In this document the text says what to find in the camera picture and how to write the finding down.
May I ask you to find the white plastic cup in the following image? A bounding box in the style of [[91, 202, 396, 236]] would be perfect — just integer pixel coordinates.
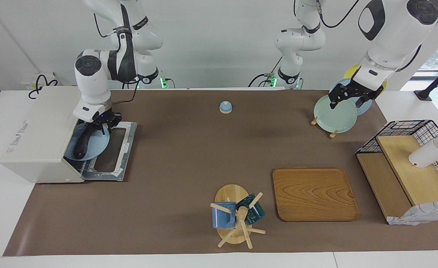
[[409, 138, 438, 169]]

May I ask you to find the light blue standing plate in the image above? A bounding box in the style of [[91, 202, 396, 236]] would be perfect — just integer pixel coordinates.
[[329, 78, 373, 116]]

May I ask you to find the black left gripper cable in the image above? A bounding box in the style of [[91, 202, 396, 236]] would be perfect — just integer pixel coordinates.
[[318, 0, 361, 28]]

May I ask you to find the wooden mug tree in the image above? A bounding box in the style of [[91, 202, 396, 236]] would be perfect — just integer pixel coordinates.
[[210, 184, 266, 249]]

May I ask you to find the blue enamel mug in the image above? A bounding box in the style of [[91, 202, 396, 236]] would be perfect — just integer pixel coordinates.
[[212, 201, 237, 229]]

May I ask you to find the wooden plate rack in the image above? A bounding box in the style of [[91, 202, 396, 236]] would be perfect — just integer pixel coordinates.
[[310, 117, 339, 139]]

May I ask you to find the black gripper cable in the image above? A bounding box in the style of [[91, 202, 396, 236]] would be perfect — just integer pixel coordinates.
[[93, 13, 141, 105], [318, 0, 361, 28]]

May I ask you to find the coiled black cable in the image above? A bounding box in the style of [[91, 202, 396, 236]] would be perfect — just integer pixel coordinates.
[[28, 74, 58, 99]]

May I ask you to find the white toaster oven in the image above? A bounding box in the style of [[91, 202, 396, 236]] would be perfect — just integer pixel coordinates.
[[0, 86, 138, 184]]

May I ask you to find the dark green mug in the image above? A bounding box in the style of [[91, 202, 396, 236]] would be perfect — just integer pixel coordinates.
[[236, 194, 265, 225]]

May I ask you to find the dark purple eggplant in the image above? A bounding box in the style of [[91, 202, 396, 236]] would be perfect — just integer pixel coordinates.
[[73, 125, 95, 160]]

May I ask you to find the yellow standing plate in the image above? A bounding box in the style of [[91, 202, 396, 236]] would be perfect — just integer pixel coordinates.
[[344, 64, 387, 98]]

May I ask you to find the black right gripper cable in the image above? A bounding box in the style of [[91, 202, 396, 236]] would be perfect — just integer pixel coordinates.
[[93, 13, 141, 105]]

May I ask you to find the black wire basket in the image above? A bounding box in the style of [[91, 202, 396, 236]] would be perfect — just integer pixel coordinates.
[[355, 119, 438, 197]]

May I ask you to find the brown table mat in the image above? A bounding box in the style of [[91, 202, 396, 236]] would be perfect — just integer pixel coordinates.
[[3, 89, 438, 256]]

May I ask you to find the stepped wooden shelf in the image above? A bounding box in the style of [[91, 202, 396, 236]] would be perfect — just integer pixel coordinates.
[[356, 135, 438, 224]]

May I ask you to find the square wooden tray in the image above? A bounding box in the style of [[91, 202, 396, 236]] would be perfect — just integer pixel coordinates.
[[272, 167, 360, 222]]

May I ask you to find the pale green standing plate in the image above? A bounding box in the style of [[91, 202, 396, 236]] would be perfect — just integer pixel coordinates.
[[313, 94, 358, 133]]

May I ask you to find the white checked cloth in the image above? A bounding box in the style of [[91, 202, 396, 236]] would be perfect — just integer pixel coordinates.
[[387, 201, 438, 226]]

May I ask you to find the black arm base cable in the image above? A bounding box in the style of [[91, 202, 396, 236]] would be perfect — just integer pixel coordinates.
[[248, 56, 283, 88]]

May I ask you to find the black angled stand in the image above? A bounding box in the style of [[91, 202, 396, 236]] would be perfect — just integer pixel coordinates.
[[414, 60, 438, 101]]

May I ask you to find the light blue plate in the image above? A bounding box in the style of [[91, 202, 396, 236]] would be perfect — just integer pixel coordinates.
[[64, 123, 110, 161], [329, 78, 373, 116]]

